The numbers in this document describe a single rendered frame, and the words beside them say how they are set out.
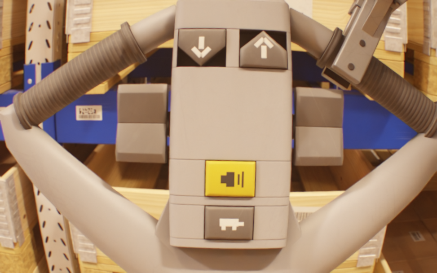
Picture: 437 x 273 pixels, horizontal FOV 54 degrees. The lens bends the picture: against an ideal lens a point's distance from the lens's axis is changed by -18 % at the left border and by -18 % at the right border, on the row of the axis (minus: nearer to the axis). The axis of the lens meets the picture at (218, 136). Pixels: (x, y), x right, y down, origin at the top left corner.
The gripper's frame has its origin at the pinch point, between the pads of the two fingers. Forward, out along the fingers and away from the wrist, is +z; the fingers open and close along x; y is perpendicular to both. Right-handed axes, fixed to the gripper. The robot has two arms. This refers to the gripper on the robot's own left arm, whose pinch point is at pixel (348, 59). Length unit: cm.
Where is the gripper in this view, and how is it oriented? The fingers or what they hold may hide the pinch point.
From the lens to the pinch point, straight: 42.8
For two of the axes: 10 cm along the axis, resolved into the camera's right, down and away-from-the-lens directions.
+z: -5.1, 8.6, 0.0
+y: -8.6, -5.1, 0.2
